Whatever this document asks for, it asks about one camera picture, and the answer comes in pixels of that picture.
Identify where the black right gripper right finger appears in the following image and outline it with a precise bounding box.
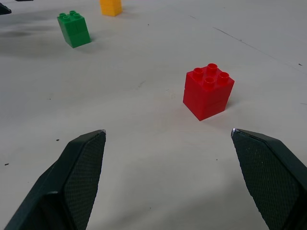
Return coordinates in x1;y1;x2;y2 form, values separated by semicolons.
230;128;307;230

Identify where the yellow toy brick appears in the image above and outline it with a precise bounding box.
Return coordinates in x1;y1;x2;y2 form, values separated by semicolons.
99;0;123;17

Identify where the red toy brick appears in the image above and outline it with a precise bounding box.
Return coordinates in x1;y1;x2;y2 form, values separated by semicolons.
182;63;235;121

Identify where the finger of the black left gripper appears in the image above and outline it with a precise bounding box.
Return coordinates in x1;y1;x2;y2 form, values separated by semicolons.
0;2;12;16

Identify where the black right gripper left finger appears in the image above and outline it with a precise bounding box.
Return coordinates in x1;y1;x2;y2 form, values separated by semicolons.
3;129;107;230

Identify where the green toy brick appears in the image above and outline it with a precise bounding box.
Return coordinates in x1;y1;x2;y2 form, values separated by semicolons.
57;10;92;49

